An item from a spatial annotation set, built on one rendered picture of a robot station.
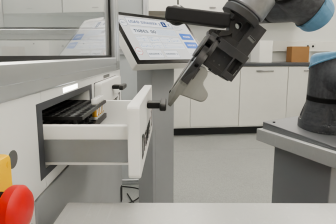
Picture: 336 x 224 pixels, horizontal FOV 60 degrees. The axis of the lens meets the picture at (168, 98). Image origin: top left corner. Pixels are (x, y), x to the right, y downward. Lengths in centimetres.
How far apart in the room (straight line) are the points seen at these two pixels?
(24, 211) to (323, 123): 82
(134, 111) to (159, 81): 107
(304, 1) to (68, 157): 48
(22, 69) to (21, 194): 19
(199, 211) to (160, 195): 117
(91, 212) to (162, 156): 111
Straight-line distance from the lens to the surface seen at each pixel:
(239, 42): 54
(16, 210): 26
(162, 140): 155
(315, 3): 62
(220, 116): 368
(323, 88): 93
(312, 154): 87
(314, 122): 94
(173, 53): 143
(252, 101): 378
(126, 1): 221
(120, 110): 68
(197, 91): 52
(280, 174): 102
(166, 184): 166
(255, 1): 54
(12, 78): 40
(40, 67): 46
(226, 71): 52
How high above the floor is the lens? 100
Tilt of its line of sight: 8 degrees down
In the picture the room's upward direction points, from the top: straight up
